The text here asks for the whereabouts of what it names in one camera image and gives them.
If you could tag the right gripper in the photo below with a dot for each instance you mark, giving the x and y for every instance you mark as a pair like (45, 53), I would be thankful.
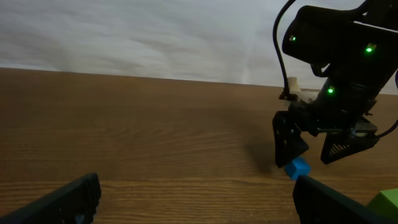
(335, 121)

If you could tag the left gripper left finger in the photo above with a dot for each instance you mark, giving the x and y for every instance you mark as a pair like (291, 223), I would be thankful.
(62, 202)

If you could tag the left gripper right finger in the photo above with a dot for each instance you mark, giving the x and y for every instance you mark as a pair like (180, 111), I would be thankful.
(326, 208)

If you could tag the green cube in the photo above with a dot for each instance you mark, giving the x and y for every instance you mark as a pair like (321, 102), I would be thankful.
(387, 202)

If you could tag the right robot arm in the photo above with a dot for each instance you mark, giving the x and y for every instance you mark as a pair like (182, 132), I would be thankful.
(326, 28)

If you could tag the blue cube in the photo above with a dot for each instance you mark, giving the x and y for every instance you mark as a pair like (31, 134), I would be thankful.
(298, 168)

